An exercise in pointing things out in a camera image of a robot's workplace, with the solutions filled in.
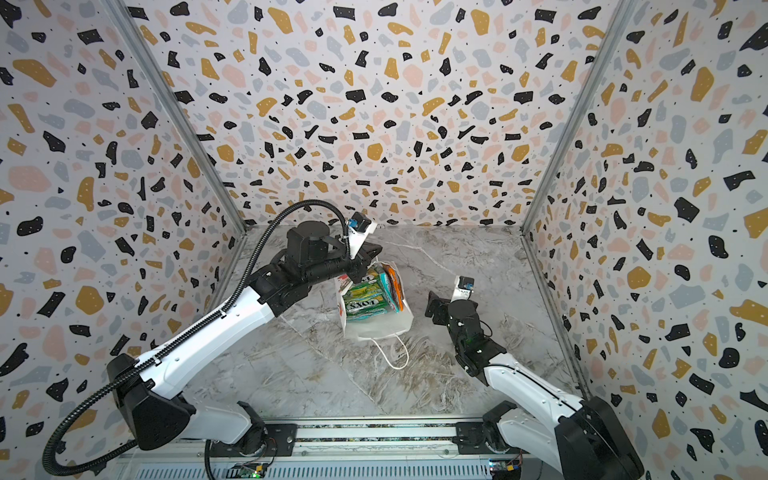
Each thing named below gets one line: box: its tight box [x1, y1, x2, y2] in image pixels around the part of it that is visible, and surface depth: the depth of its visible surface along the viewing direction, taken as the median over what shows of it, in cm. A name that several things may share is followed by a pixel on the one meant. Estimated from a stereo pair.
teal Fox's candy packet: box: [343, 264, 400, 321], surface depth 90 cm
